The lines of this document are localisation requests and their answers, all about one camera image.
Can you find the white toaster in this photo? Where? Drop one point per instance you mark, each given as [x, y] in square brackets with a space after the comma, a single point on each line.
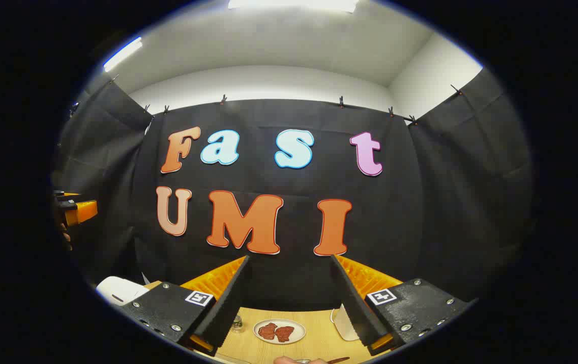
[344, 326]

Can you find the row of black cloth clips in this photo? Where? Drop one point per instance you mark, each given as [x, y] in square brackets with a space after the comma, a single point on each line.
[223, 99]

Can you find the red meat piece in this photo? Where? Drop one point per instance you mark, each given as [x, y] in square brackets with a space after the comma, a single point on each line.
[284, 334]
[267, 331]

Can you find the white rice cooker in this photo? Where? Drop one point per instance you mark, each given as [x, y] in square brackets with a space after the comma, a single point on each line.
[117, 290]

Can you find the white round plate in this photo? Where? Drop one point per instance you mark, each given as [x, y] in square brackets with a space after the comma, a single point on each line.
[299, 331]

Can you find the ceiling light panel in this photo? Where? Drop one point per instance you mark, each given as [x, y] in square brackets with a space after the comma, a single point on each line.
[294, 4]
[122, 53]

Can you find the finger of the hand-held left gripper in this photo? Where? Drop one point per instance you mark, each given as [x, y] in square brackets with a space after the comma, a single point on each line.
[66, 194]
[82, 212]

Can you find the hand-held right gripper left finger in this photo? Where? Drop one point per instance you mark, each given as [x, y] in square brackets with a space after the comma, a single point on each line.
[225, 308]

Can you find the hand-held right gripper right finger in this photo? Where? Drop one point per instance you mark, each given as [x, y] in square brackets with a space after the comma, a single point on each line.
[354, 306]

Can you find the black backdrop cloth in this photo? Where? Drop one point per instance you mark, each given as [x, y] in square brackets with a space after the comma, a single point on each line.
[299, 227]

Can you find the clear glass bottle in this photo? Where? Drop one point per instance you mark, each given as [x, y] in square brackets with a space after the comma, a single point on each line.
[237, 324]

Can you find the wooden spoon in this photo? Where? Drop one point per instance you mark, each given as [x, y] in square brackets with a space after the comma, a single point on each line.
[339, 360]

